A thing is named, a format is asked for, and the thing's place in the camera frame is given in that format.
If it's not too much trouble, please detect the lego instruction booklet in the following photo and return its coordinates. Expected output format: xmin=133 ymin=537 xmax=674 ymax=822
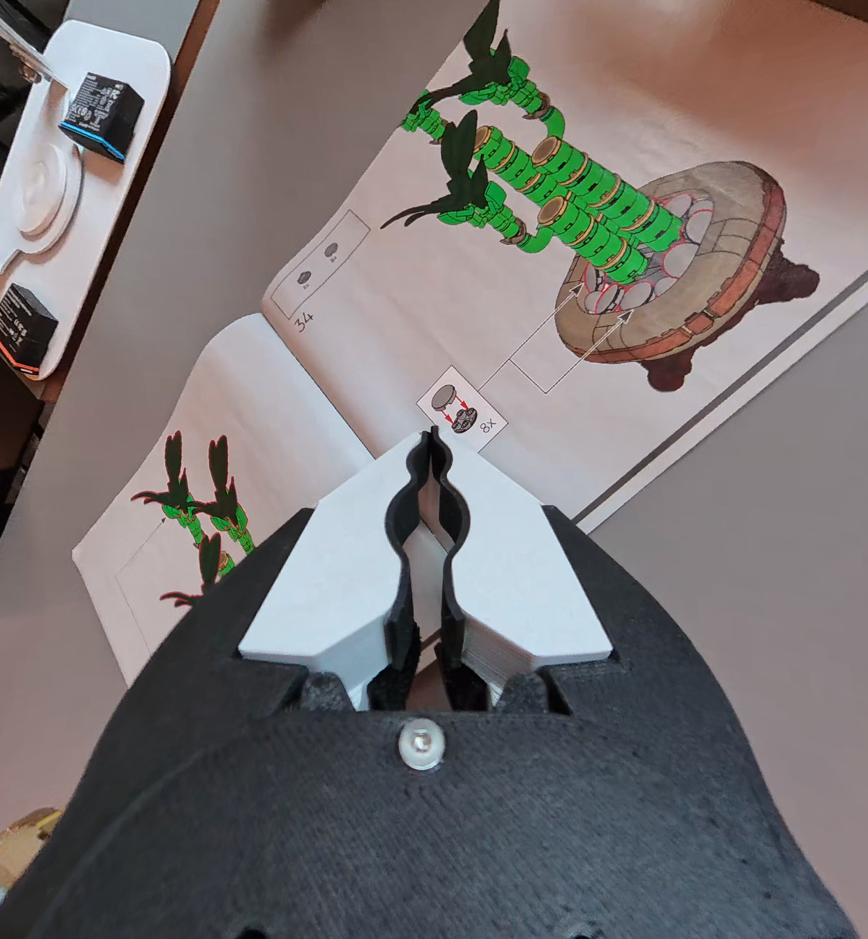
xmin=70 ymin=0 xmax=868 ymax=687

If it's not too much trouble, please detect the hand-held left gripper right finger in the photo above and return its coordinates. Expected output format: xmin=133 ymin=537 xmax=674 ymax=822
xmin=428 ymin=427 xmax=615 ymax=711

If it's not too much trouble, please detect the green lego bamboo plant model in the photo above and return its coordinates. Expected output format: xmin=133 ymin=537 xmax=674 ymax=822
xmin=0 ymin=807 xmax=64 ymax=939

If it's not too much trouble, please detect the black battery with blue edge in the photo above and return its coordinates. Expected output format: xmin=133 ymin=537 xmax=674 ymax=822
xmin=58 ymin=71 xmax=146 ymax=166

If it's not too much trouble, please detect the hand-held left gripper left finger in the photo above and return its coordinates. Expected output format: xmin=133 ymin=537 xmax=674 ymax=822
xmin=238 ymin=431 xmax=435 ymax=711

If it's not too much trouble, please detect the white stand base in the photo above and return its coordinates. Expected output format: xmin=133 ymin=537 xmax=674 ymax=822
xmin=0 ymin=18 xmax=173 ymax=381

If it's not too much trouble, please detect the black battery with red edge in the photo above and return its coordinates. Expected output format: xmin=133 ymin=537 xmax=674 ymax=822
xmin=0 ymin=284 xmax=61 ymax=379

